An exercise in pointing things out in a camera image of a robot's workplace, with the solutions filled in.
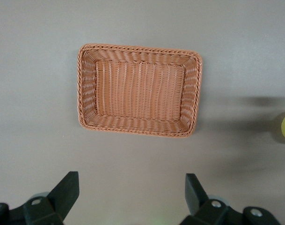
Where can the brown table cover mat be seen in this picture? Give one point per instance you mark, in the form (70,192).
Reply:
(34,93)

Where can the brown wicker basket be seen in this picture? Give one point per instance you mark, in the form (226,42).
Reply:
(140,91)

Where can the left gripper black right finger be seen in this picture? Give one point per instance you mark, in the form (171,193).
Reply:
(196,199)

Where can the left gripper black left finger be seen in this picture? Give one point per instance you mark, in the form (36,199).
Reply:
(65,199)

